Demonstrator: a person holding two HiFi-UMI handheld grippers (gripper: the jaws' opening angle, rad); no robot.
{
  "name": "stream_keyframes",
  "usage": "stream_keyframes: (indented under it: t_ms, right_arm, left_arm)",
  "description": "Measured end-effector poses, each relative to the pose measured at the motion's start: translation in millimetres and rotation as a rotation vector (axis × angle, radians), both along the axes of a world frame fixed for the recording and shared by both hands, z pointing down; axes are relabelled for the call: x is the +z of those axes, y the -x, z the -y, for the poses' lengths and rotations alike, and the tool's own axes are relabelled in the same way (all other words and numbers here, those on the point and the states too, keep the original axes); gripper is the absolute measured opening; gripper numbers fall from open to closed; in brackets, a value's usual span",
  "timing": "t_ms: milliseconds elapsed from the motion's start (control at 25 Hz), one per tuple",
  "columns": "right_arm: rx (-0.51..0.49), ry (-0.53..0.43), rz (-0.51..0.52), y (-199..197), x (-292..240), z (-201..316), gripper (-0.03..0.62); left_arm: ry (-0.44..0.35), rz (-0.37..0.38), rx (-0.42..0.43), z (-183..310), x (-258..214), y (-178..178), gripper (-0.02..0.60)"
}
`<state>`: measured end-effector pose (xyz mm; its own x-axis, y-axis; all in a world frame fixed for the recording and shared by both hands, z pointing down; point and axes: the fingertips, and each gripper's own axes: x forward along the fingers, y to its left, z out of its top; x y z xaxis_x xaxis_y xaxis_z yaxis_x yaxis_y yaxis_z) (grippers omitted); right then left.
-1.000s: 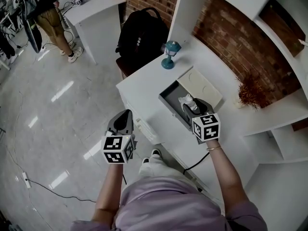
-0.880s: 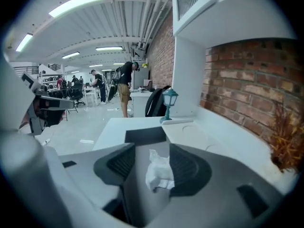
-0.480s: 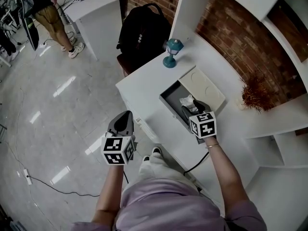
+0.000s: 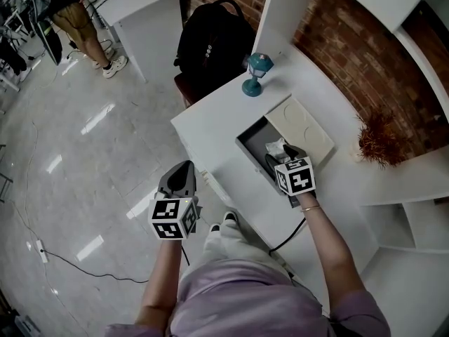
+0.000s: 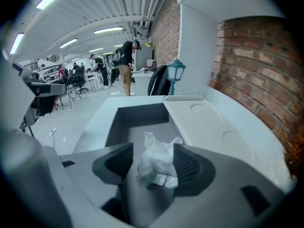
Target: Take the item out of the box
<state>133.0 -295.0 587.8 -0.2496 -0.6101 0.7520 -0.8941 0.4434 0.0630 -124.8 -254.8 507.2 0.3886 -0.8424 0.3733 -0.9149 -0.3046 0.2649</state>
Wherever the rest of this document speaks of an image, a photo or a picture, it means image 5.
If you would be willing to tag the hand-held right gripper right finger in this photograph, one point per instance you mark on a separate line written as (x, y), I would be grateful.
(192, 172)

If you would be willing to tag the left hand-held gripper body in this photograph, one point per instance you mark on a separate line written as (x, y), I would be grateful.
(52, 88)

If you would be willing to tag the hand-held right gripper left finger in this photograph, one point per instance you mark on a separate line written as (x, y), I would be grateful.
(116, 165)

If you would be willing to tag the white item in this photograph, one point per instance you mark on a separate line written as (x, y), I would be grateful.
(156, 160)

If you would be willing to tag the grey box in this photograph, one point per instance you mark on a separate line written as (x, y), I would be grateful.
(209, 125)

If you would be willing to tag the black office chair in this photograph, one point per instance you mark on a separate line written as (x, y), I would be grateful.
(79, 79)

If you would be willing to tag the white table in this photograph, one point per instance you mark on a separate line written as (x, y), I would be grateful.
(93, 76)

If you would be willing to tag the white power strip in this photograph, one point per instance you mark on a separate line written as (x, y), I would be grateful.
(52, 132)

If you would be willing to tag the white desk with drawers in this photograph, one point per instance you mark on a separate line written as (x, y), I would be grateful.
(99, 117)

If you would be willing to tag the black oval case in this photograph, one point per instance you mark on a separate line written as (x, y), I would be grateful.
(114, 72)

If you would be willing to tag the small white desk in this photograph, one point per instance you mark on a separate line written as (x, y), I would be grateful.
(142, 84)

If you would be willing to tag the black backpack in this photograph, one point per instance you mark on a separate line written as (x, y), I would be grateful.
(159, 82)

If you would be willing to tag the grey cabinet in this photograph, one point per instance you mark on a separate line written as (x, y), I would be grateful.
(143, 58)

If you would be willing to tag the pink and black mesh organizer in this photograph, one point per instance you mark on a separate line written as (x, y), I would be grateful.
(151, 65)

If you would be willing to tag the teal lantern lamp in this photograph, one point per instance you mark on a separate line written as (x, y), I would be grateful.
(175, 71)

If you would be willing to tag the dried reddish plant in pot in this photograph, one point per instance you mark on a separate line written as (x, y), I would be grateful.
(293, 151)

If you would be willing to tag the yellow flowers pot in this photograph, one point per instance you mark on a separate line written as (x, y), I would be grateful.
(148, 44)

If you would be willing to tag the white shelf unit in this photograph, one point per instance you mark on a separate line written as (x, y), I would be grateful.
(197, 56)

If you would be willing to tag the white ceiling pipes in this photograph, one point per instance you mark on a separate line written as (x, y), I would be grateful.
(152, 3)

